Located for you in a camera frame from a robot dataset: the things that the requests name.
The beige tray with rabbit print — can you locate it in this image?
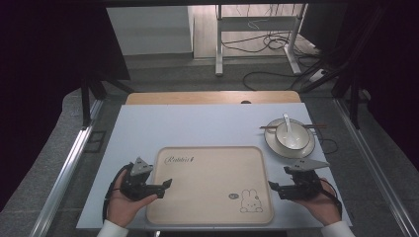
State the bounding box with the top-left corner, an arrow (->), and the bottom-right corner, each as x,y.
145,145 -> 275,226

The wooden table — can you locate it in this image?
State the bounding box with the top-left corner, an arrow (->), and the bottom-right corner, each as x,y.
125,90 -> 302,106

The person's left hand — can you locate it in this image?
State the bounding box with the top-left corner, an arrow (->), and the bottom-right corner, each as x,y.
106,170 -> 159,228

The white cabinet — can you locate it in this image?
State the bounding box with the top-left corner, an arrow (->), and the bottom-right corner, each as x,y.
106,6 -> 195,56

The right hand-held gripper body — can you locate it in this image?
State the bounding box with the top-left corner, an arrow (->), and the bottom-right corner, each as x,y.
279,158 -> 331,201

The white ceramic spoon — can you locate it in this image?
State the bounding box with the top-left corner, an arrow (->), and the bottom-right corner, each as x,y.
282,113 -> 301,148

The person's right hand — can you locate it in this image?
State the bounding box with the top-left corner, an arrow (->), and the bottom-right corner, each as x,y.
293,179 -> 343,227

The right hand-held gripper black cable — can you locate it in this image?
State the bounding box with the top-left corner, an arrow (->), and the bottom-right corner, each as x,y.
318,178 -> 344,216

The white metal desk frame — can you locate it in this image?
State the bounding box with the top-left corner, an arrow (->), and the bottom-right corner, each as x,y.
214,3 -> 309,77

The white bowl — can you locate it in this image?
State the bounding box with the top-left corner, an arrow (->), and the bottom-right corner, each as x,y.
275,121 -> 311,151

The black floor cable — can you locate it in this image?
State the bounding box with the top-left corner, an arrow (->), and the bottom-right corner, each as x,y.
242,70 -> 299,92

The thin black cable on table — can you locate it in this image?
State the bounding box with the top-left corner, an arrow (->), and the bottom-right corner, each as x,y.
310,125 -> 339,155

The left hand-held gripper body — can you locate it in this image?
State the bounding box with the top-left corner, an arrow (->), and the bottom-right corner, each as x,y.
120,157 -> 163,202

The white plate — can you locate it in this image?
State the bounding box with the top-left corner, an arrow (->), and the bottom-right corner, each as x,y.
263,118 -> 316,160

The metal rail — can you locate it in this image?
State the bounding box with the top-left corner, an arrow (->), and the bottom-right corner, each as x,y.
29,98 -> 106,237
333,98 -> 419,237

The black stand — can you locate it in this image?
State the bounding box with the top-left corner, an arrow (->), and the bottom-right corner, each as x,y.
300,5 -> 389,130
80,76 -> 134,130

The tangle of black floor cables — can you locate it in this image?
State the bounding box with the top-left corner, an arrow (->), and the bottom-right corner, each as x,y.
220,30 -> 319,56

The dark curtain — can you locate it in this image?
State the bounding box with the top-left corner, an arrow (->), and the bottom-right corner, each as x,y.
0,0 -> 131,212
342,0 -> 419,163

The brown chopstick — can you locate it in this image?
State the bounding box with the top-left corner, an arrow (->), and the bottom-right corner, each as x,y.
260,122 -> 328,129
259,123 -> 329,130

